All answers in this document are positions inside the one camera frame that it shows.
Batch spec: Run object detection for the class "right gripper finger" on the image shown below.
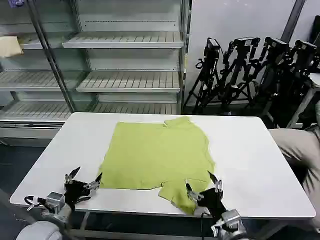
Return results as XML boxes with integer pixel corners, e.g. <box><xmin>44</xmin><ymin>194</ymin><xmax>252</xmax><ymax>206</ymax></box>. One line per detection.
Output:
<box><xmin>207</xmin><ymin>170</ymin><xmax>223</xmax><ymax>193</ymax></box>
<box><xmin>185</xmin><ymin>183</ymin><xmax>205</xmax><ymax>201</ymax></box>

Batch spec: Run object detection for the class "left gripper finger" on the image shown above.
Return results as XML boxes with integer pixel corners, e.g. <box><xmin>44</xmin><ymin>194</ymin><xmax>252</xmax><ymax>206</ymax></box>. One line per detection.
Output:
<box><xmin>64</xmin><ymin>166</ymin><xmax>82</xmax><ymax>185</ymax></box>
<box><xmin>83</xmin><ymin>171</ymin><xmax>103</xmax><ymax>191</ymax></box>

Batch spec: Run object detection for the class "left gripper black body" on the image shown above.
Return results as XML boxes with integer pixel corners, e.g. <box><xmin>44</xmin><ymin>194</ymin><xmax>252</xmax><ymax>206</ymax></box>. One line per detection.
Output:
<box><xmin>63</xmin><ymin>179</ymin><xmax>92</xmax><ymax>211</ymax></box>

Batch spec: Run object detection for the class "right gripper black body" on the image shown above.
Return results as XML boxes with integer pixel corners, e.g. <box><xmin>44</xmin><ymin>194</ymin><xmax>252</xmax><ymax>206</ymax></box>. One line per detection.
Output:
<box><xmin>195</xmin><ymin>187</ymin><xmax>227</xmax><ymax>220</ymax></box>

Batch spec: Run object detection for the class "green shirt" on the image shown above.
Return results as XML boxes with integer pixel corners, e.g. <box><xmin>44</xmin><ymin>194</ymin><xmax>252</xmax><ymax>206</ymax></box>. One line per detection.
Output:
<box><xmin>96</xmin><ymin>115</ymin><xmax>218</xmax><ymax>216</ymax></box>

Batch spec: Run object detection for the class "person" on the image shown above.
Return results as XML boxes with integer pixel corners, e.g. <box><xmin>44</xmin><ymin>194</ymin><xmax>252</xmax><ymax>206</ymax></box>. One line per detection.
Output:
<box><xmin>267</xmin><ymin>98</ymin><xmax>320</xmax><ymax>221</ymax></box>

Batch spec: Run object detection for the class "glass-fronted grey shelf unit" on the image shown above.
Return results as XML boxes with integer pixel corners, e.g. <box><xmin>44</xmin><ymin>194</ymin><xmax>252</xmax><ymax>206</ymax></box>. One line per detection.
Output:
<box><xmin>0</xmin><ymin>0</ymin><xmax>87</xmax><ymax>147</ymax></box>

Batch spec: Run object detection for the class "open grey shelf unit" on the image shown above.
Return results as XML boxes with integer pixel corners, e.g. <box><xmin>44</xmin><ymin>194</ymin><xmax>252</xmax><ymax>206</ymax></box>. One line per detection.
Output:
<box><xmin>61</xmin><ymin>0</ymin><xmax>192</xmax><ymax>116</ymax></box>

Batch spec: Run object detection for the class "grey slanted pole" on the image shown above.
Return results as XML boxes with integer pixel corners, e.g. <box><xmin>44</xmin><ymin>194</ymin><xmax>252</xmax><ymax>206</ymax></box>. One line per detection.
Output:
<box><xmin>279</xmin><ymin>0</ymin><xmax>304</xmax><ymax>44</ymax></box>

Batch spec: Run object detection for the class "grey metal table frame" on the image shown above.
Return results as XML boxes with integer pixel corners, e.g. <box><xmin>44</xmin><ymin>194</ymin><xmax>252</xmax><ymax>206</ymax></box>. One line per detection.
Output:
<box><xmin>14</xmin><ymin>209</ymin><xmax>283</xmax><ymax>240</ymax></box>

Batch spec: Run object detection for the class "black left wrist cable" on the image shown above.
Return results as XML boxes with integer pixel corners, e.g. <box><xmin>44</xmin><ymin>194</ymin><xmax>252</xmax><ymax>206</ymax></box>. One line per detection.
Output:
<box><xmin>23</xmin><ymin>195</ymin><xmax>52</xmax><ymax>212</ymax></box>

